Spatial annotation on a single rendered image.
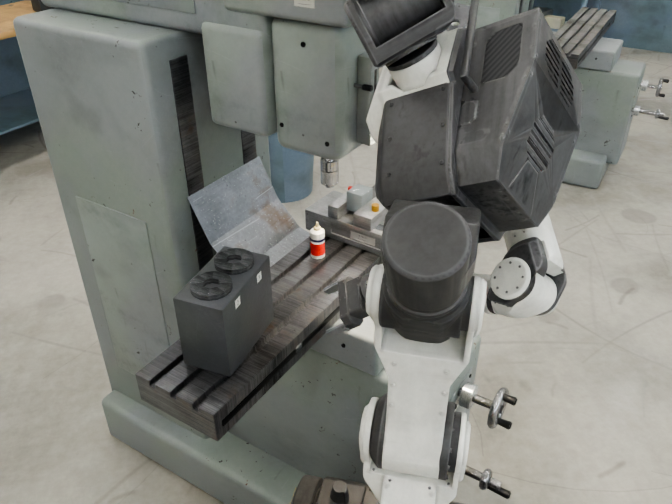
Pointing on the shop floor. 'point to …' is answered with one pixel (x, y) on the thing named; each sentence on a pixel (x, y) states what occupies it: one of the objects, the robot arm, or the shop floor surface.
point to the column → (130, 169)
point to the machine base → (202, 455)
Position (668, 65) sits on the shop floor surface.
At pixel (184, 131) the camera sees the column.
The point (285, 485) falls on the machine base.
